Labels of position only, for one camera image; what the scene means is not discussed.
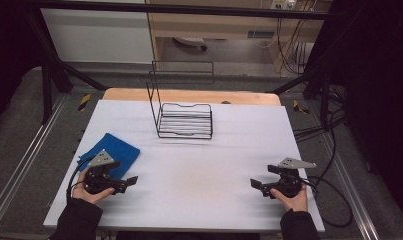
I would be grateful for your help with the yellow black tape strip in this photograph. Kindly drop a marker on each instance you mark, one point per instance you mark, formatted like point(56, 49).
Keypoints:
point(84, 102)
point(300, 107)

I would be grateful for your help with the white panel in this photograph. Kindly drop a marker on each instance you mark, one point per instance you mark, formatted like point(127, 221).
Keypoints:
point(95, 36)

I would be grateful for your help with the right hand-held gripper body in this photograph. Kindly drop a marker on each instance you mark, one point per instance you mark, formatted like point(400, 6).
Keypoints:
point(289, 183)

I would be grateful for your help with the blue cloth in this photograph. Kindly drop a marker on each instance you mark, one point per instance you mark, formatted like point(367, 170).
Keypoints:
point(122, 153)

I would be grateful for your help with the white chair base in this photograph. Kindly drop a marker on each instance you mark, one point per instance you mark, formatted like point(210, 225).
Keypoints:
point(189, 41)

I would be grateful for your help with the person's right hand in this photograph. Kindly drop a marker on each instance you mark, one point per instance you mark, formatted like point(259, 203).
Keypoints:
point(299, 201)

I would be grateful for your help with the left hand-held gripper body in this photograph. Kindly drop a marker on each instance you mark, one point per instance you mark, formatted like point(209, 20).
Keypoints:
point(96, 180)

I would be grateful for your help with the aluminium rail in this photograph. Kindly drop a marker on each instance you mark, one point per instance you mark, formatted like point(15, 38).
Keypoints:
point(352, 190)
point(25, 156)

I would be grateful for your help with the black metal frame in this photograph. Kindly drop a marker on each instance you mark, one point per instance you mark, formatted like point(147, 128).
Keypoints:
point(49, 83)

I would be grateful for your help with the person's left hand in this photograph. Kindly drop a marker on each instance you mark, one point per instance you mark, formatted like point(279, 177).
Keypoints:
point(80, 191)

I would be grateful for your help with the white power strip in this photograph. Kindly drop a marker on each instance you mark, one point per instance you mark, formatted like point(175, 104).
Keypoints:
point(282, 4)

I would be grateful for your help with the black curtain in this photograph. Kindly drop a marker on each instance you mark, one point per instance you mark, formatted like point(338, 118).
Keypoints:
point(379, 83)

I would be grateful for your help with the wooden desk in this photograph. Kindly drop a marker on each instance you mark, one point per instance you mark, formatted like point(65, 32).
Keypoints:
point(222, 25)

